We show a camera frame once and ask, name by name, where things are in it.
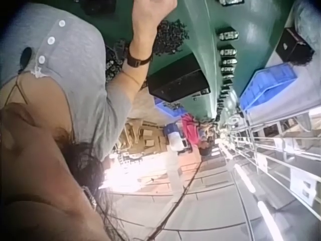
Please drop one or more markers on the blue plastic crate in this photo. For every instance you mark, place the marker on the blue plastic crate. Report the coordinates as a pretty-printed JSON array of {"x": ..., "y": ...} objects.
[{"x": 269, "y": 86}]

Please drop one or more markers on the pile of small black parts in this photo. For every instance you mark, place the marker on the pile of small black parts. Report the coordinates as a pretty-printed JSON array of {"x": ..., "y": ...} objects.
[{"x": 170, "y": 37}]

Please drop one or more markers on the stack of cardboard cartons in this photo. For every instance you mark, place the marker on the stack of cardboard cartons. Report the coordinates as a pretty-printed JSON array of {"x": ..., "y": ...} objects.
[{"x": 143, "y": 136}]

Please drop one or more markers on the blue and white container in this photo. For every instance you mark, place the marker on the blue and white container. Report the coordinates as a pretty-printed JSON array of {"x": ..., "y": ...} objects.
[{"x": 175, "y": 138}]

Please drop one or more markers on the person's right hand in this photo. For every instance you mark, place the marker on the person's right hand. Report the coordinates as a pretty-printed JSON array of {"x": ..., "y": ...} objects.
[{"x": 150, "y": 15}]

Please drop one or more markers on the black plastic tray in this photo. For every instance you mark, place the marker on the black plastic tray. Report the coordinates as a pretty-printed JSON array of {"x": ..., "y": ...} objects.
[{"x": 179, "y": 80}]

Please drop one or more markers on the black wrist watch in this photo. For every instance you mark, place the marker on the black wrist watch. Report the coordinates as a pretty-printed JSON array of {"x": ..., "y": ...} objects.
[{"x": 136, "y": 59}]

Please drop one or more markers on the metal frame rack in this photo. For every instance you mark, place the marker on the metal frame rack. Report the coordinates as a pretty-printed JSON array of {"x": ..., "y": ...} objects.
[{"x": 276, "y": 155}]

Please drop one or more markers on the row of black assembled parts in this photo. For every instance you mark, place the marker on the row of black assembled parts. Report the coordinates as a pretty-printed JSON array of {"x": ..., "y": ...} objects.
[{"x": 227, "y": 62}]

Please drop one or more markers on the small blue bin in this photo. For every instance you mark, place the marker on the small blue bin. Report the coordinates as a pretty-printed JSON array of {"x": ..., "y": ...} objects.
[{"x": 166, "y": 106}]

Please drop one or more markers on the black box of parts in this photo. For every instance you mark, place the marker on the black box of parts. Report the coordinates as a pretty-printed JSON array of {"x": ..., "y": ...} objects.
[{"x": 294, "y": 49}]

